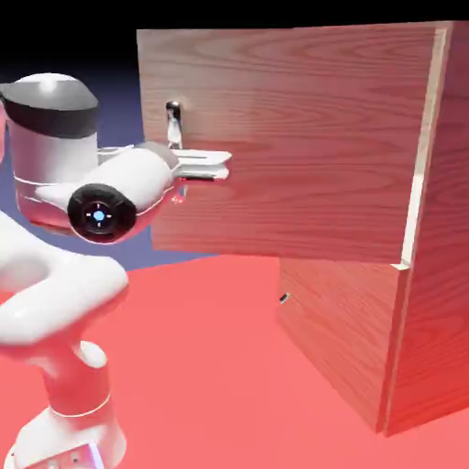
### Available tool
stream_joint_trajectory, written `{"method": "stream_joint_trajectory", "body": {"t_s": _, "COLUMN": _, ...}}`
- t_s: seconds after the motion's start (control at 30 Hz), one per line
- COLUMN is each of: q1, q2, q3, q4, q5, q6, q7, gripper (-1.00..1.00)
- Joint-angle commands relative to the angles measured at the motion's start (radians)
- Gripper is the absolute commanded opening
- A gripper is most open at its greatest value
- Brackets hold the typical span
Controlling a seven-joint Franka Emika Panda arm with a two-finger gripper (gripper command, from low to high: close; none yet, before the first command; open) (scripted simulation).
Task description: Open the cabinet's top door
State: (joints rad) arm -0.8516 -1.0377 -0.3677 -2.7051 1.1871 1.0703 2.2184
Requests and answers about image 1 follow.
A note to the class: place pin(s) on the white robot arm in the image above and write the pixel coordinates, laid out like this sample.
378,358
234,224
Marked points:
55,278

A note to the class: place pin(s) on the small wooden cabinet door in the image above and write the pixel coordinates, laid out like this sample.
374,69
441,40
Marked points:
340,329

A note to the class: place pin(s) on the wooden cabinet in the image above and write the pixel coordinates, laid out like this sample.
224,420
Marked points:
432,256

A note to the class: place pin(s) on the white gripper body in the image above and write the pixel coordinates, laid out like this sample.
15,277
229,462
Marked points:
205,161

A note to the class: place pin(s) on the large wooden cabinet door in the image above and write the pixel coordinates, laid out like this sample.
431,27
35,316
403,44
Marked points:
293,146

